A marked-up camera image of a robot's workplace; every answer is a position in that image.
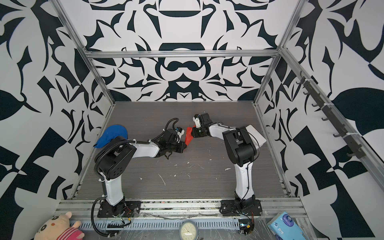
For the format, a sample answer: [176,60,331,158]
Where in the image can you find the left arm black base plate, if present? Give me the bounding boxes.
[97,200,142,218]

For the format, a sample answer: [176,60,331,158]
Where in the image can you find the round analog clock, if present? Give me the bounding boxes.
[179,221,199,240]

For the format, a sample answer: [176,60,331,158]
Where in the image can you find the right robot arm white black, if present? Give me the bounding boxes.
[191,113,260,202]

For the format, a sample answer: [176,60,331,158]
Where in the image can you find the white slotted cable duct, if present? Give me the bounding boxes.
[95,219,240,231]

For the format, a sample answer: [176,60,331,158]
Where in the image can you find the black cable at left base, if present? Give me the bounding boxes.
[90,196,132,238]

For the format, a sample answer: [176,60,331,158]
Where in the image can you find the white rectangular box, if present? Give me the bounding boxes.
[246,125,267,147]

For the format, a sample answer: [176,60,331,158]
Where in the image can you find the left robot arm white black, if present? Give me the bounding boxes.
[94,125,187,207]

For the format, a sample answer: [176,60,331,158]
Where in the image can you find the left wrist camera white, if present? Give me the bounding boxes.
[175,127,185,143]

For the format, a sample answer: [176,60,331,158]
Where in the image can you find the red square paper sheet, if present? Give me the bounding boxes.
[185,127,194,146]

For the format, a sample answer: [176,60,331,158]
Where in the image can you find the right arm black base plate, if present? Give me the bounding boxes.
[219,198,263,217]

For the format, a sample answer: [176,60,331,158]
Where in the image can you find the pink plush toy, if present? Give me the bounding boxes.
[34,212,85,240]

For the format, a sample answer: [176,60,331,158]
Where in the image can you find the blue tissue pack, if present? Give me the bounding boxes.
[267,212,309,240]

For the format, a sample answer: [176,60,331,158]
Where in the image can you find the black wall hook rack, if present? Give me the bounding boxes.
[298,71,367,159]

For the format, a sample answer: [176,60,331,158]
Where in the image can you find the blue cloth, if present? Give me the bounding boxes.
[94,125,128,149]

